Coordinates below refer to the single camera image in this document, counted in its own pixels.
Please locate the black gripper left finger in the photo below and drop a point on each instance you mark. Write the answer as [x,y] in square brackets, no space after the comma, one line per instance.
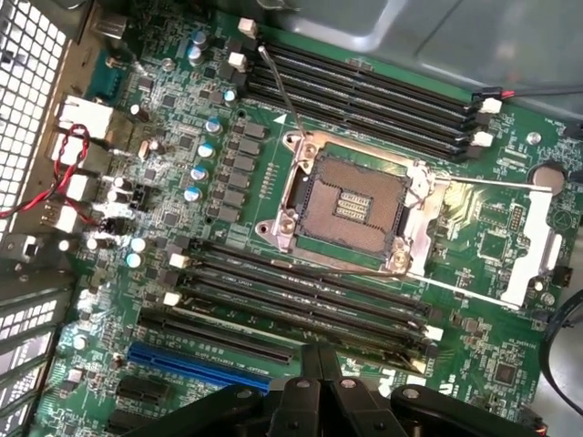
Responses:
[305,409]

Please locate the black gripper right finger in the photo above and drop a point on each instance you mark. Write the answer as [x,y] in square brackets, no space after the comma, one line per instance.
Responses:
[346,409]

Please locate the long black expansion slot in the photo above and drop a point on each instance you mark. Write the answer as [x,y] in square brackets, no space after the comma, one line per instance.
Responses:
[214,337]

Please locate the blue expansion slot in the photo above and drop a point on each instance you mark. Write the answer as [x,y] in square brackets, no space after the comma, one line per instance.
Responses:
[191,366]

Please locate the green motherboard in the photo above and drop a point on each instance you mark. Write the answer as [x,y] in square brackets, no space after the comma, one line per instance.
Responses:
[478,346]

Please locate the short black expansion slot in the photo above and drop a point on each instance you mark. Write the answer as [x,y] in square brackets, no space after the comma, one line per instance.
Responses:
[143,389]
[127,421]

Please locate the CPU socket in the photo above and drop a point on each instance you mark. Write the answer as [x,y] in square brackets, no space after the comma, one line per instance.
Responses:
[346,205]

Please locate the silver socket cover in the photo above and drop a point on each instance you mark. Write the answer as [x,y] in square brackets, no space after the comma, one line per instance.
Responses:
[530,236]

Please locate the round coin battery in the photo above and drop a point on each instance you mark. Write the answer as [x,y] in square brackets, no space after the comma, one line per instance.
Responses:
[546,177]

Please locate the grey metal PC case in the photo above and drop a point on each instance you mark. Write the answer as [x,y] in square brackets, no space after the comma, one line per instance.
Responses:
[410,27]

